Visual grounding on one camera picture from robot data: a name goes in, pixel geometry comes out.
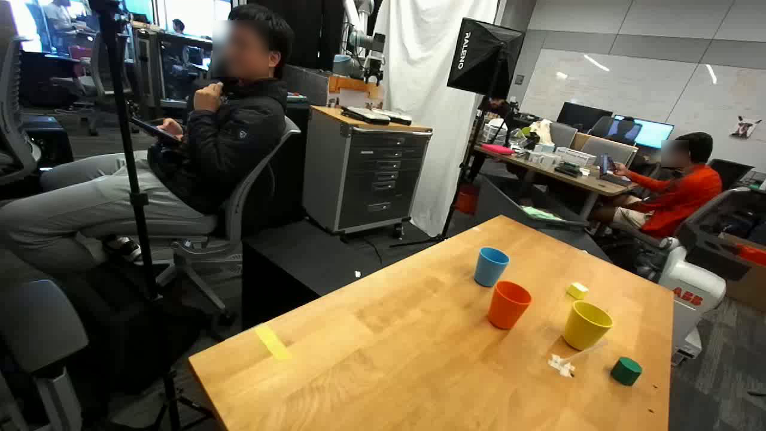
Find dark smartphone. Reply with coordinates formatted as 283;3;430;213
130;116;185;149

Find small figure on whiteboard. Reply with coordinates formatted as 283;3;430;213
727;113;761;141

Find dark mesh chair back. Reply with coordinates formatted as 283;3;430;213
0;0;44;190

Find white crossed tape scrap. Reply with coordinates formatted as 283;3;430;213
547;352;578;382

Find blue plastic cup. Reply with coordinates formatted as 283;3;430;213
472;245;513;291

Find person in orange shirt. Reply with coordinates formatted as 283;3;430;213
612;130;726;239

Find grey office chair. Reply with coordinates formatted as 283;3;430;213
154;116;306;321
0;273;91;431

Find black tripod pole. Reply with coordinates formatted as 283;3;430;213
86;0;187;431

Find black softbox light on stand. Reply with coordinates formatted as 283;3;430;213
439;18;526;243

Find orange plastic cup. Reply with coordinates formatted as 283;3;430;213
487;277;535;334

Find grey chair back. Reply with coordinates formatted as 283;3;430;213
580;133;641;168

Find lit blue computer monitor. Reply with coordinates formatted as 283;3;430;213
608;116;677;154

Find yellow tape strip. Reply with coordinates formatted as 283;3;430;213
253;324;294;365

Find orange cardboard box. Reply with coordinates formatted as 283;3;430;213
324;73;386;110

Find black machine with red part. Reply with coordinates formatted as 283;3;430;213
677;188;766;283

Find person in black jacket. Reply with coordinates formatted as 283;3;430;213
0;3;296;277

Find green cylinder block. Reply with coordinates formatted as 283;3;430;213
608;355;645;389

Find white ABB robot base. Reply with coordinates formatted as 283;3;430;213
655;237;731;361

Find red bucket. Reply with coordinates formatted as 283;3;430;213
456;183;483;218

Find dark computer monitor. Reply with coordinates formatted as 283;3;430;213
556;100;615;135

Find grey drawer cabinet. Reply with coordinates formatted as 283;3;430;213
300;104;435;237

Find yellow plastic cup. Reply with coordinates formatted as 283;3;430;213
560;299;615;355

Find long black keyboard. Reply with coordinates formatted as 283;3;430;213
343;104;393;125

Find white curtain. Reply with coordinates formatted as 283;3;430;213
371;0;503;239

